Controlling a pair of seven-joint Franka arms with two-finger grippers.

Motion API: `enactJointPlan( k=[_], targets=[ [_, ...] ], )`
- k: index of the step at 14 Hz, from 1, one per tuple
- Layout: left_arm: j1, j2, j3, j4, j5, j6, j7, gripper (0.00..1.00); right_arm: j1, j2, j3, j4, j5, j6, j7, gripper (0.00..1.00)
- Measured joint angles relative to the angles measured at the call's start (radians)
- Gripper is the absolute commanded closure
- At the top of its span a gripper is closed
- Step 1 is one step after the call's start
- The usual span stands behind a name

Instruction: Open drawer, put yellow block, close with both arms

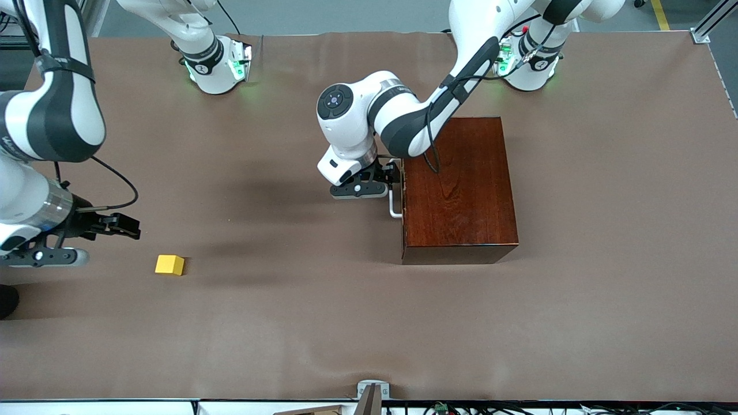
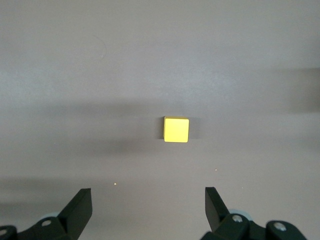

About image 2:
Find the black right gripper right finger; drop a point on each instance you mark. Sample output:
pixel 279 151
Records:
pixel 220 220

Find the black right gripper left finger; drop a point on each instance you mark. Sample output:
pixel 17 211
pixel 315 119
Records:
pixel 75 220

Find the yellow wooden block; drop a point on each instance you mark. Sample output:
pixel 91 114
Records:
pixel 176 130

